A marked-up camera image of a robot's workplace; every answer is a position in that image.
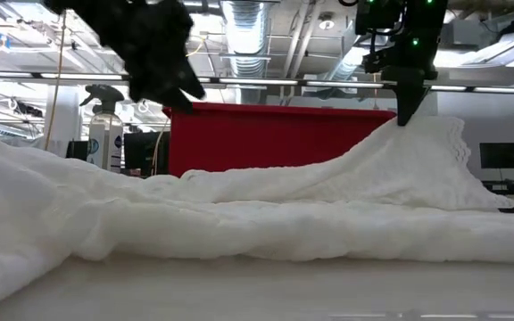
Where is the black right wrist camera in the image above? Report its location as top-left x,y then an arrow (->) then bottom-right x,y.
354,0 -> 403,36

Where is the smooth silver ventilation duct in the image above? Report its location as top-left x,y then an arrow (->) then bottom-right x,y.
327,42 -> 377,82

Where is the ribbed silver ventilation duct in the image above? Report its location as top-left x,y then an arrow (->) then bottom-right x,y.
220,0 -> 270,79

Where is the black monitor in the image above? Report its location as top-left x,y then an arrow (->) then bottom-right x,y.
479,142 -> 514,169
123,132 -> 171,177

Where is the long ceiling light strip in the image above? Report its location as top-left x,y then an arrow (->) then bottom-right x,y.
0,70 -> 514,95

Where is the white lace garment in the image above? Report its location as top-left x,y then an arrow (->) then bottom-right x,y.
0,115 -> 514,313

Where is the yellow hanging cord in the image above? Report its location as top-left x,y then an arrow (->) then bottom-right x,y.
44,11 -> 70,152

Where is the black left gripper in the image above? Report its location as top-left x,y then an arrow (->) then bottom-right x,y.
78,0 -> 207,115

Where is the red plastic bin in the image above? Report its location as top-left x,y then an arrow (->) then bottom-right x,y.
162,102 -> 396,178

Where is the clear spray bottle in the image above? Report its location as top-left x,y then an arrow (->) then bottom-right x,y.
79,84 -> 125,174

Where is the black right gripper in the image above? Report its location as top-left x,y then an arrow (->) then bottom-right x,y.
362,44 -> 439,128

